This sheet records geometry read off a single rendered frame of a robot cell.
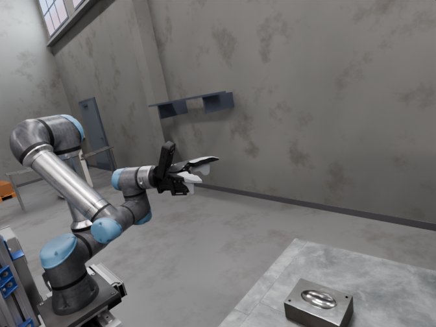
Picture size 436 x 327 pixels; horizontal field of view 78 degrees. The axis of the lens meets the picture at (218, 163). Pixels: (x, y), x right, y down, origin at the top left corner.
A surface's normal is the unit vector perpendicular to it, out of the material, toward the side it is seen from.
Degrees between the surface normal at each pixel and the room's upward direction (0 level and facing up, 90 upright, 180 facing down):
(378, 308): 0
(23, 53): 90
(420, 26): 90
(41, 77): 90
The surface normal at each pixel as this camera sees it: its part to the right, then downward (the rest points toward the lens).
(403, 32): -0.69, 0.30
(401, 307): -0.18, -0.95
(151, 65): 0.69, 0.06
